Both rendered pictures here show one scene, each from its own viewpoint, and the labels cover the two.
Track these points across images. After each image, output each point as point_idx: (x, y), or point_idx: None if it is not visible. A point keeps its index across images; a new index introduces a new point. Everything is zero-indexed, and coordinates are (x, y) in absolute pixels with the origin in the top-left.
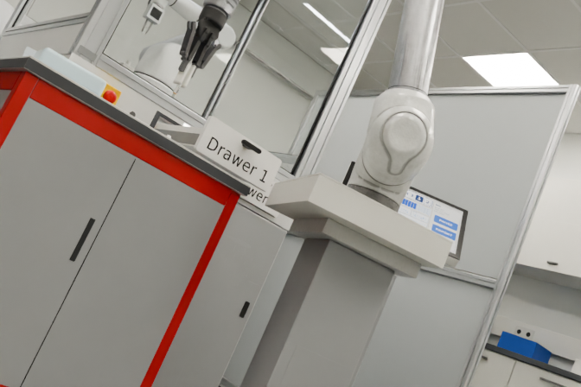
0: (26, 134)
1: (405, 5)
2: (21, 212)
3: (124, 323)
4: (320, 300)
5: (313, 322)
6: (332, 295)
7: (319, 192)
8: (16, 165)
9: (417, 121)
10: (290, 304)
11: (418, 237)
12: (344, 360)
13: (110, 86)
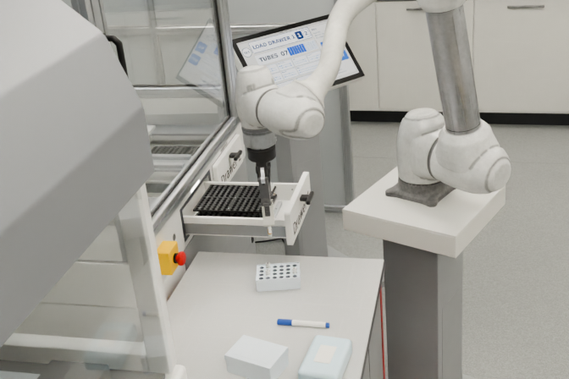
0: None
1: (444, 60)
2: None
3: None
4: (443, 275)
5: (444, 288)
6: (446, 266)
7: (458, 246)
8: None
9: (505, 162)
10: (416, 285)
11: (494, 204)
12: (458, 285)
13: (172, 249)
